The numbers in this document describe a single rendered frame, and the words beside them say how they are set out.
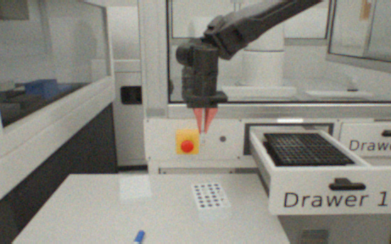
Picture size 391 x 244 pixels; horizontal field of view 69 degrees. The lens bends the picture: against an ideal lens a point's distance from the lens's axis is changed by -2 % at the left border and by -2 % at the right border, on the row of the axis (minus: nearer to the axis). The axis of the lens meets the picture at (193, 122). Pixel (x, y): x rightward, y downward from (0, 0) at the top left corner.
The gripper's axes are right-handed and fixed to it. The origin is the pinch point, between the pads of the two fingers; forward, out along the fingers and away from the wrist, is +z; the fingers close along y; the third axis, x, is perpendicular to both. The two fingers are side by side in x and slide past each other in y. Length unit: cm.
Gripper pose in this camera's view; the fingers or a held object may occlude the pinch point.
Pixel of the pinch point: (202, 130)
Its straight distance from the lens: 70.3
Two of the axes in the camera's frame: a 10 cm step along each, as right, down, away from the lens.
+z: -0.3, 9.4, 3.3
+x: 1.2, 3.3, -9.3
